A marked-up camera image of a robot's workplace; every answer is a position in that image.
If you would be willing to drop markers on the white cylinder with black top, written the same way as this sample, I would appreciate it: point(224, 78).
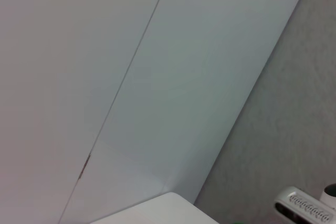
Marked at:
point(330, 193)

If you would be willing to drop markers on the white ribbed device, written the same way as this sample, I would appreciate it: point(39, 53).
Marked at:
point(302, 205)

